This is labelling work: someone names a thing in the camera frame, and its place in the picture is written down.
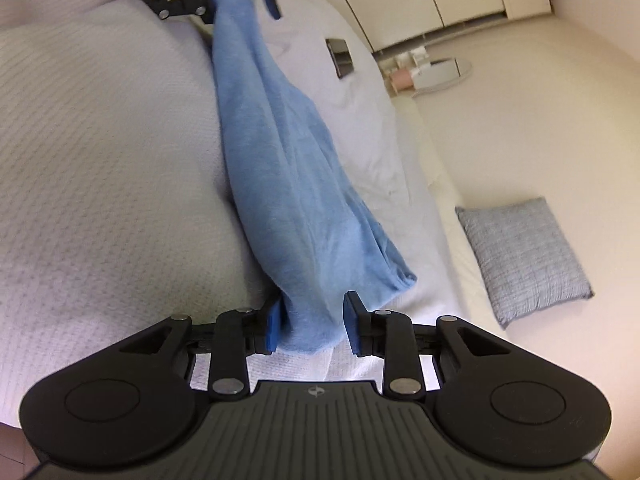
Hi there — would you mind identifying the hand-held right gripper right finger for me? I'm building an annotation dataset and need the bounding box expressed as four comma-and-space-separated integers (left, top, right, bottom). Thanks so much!
342, 290, 506, 401

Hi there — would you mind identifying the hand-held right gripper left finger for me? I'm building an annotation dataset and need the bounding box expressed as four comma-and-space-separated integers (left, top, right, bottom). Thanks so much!
122, 301, 288, 401

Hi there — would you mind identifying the light blue printed T-shirt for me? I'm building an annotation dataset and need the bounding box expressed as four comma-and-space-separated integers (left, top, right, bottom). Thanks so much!
210, 0, 418, 356

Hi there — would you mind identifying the black smartphone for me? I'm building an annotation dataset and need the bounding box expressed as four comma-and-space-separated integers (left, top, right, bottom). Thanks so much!
325, 37, 356, 80

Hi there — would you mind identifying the white low shelf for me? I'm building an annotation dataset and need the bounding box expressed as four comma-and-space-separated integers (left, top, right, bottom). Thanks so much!
377, 45, 432, 97

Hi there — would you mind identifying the grey checked pillow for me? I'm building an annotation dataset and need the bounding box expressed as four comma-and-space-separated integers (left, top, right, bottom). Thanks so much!
455, 197, 596, 328

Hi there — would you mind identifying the white bed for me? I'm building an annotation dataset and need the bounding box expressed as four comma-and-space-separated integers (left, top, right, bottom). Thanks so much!
0, 0, 507, 431

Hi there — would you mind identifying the round white table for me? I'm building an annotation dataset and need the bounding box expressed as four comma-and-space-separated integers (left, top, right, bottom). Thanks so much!
412, 57, 473, 96

